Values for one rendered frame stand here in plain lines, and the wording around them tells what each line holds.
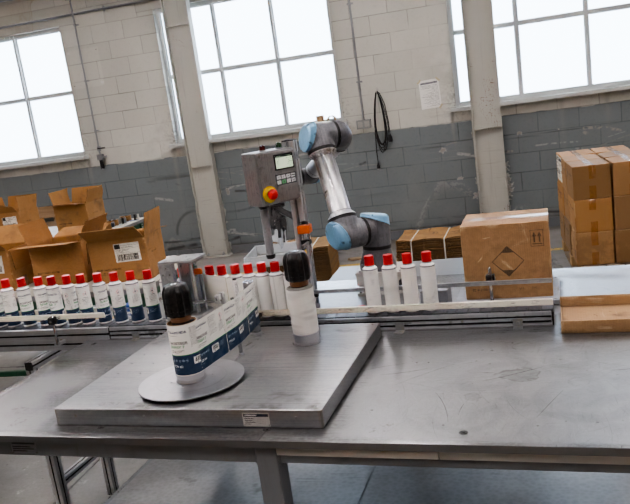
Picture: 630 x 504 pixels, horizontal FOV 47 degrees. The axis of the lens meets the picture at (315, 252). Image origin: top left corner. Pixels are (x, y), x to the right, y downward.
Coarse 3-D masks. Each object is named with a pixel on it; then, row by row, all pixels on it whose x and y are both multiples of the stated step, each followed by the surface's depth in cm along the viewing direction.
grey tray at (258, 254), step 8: (256, 248) 340; (264, 248) 339; (280, 248) 338; (288, 248) 337; (296, 248) 336; (312, 248) 334; (248, 256) 327; (256, 256) 339; (264, 256) 319; (280, 256) 318; (280, 264) 319
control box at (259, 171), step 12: (252, 156) 254; (264, 156) 254; (252, 168) 256; (264, 168) 255; (288, 168) 261; (252, 180) 257; (264, 180) 255; (252, 192) 259; (264, 192) 255; (288, 192) 262; (252, 204) 261; (264, 204) 256
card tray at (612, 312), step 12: (564, 300) 246; (576, 300) 245; (588, 300) 244; (600, 300) 242; (612, 300) 241; (624, 300) 240; (564, 312) 241; (576, 312) 239; (588, 312) 238; (600, 312) 236; (612, 312) 234; (624, 312) 233; (564, 324) 222; (576, 324) 221; (588, 324) 220; (600, 324) 219; (612, 324) 218; (624, 324) 217
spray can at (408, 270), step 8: (408, 256) 244; (408, 264) 244; (408, 272) 244; (408, 280) 245; (416, 280) 246; (408, 288) 245; (416, 288) 246; (408, 296) 246; (416, 296) 246; (408, 312) 247; (416, 312) 247
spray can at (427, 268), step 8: (424, 256) 243; (424, 264) 243; (432, 264) 243; (424, 272) 243; (432, 272) 243; (424, 280) 244; (432, 280) 243; (424, 288) 245; (432, 288) 244; (424, 296) 246; (432, 296) 244
